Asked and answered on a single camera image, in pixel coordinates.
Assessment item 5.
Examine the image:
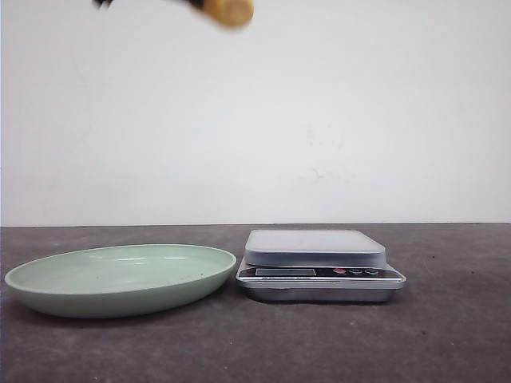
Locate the silver digital kitchen scale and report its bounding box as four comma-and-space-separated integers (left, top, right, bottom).
236, 229, 406, 302

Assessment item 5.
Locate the yellow corn cob piece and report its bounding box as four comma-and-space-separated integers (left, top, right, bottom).
190, 0, 254, 28

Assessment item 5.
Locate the light green plate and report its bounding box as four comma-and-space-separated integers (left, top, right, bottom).
5, 244, 236, 318

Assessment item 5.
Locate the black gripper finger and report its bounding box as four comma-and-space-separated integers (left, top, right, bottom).
92, 0, 113, 9

